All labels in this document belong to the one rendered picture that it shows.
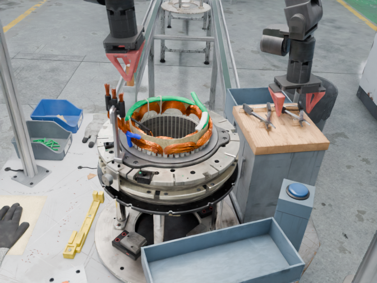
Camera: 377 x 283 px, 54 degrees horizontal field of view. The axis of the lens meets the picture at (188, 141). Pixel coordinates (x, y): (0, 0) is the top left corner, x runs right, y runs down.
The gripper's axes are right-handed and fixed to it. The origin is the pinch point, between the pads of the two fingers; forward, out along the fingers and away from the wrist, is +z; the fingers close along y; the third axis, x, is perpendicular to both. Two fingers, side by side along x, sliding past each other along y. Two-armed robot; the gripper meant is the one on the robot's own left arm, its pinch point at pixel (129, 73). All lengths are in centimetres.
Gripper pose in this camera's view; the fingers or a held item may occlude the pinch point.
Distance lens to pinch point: 85.1
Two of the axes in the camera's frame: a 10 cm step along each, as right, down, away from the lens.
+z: 0.4, 8.1, 5.9
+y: -1.2, 5.9, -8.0
